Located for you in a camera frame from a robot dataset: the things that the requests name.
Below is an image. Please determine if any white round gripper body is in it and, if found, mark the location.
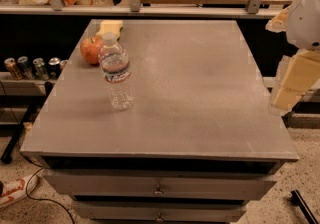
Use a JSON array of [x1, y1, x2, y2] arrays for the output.
[[286, 0, 320, 50]]

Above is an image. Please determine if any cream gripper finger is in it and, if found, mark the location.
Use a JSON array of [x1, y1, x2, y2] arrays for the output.
[[265, 8, 289, 33], [270, 49, 320, 112]]

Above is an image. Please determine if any clear plastic water bottle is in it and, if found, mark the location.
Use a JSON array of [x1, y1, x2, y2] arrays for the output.
[[98, 32, 134, 110]]

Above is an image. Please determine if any grey drawer cabinet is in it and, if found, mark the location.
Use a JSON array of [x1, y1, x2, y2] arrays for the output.
[[22, 20, 297, 224]]

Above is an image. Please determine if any black floor bar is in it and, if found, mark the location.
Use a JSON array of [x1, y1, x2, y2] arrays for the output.
[[291, 190, 319, 224]]

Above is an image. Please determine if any yellow sponge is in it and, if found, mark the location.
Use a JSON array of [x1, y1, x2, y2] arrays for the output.
[[96, 20, 123, 38]]

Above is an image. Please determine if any upper drawer knob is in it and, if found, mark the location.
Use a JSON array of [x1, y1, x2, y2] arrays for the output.
[[153, 185, 164, 197]]

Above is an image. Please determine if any drawer knob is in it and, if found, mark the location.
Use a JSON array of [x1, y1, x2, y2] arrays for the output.
[[153, 185, 164, 197], [155, 213, 164, 223]]

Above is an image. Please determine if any red apple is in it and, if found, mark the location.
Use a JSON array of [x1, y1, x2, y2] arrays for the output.
[[80, 36, 102, 65]]

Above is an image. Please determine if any lower drawer knob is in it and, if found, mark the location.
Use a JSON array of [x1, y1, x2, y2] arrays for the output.
[[155, 213, 164, 223]]

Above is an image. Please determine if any red soda can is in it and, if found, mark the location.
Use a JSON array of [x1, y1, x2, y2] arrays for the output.
[[59, 60, 68, 71]]

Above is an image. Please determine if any dark soda can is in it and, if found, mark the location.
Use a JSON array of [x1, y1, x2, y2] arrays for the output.
[[48, 57, 61, 79]]

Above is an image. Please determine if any green soda can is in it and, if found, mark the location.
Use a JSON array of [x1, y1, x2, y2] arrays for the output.
[[33, 58, 49, 80]]

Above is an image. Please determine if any blue soda can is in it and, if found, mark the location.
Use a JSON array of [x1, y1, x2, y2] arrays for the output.
[[17, 56, 34, 79]]

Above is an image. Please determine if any orange soda can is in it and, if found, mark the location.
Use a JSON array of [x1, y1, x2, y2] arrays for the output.
[[4, 57, 23, 80]]

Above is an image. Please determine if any white red sneaker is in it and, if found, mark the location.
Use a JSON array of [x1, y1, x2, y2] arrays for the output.
[[0, 175, 38, 209]]

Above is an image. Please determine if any black floor cable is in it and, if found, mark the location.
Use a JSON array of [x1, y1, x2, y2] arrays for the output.
[[0, 81, 76, 224]]

